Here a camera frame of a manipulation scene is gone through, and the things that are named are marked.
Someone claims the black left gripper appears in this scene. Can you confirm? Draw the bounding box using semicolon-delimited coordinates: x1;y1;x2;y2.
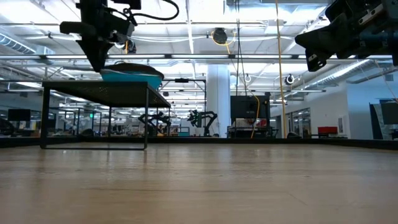
58;8;136;73

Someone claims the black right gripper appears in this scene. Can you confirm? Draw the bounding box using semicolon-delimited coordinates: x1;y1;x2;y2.
294;0;385;73

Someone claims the blue collapsible colander bowl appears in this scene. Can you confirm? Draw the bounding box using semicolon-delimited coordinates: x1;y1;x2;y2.
99;62;165;91

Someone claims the black perforated metal shelf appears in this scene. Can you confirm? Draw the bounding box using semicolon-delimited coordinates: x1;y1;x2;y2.
40;80;172;151

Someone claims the long ceiling light bar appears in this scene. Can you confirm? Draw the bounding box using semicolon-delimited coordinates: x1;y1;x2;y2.
0;54;398;60

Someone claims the red box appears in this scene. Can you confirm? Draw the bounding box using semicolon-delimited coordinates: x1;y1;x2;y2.
317;126;339;136

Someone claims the small black monitor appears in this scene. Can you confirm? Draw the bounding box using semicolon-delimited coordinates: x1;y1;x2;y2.
7;108;32;121

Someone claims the dark screen panel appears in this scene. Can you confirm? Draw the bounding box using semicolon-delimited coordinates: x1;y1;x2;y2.
369;98;398;141

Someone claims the black screen on stand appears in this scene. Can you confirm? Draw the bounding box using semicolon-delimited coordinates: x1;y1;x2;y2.
229;95;271;138

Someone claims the person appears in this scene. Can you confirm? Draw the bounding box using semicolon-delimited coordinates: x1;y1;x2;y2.
229;118;268;129

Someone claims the white building column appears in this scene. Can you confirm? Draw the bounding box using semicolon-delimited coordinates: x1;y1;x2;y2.
206;63;232;128

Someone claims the silver ventilation duct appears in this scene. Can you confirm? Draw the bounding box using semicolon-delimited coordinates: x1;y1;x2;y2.
0;30;56;65
306;55;398;90

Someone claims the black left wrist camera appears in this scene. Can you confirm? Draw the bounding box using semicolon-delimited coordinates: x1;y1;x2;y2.
110;0;142;11

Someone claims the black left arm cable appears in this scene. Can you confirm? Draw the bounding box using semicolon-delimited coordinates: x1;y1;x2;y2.
123;0;180;22

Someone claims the yellow hanging cable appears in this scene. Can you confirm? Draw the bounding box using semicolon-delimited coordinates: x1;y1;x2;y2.
274;0;289;138

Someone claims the black aluminium table frame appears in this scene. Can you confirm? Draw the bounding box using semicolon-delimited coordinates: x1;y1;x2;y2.
0;135;398;151

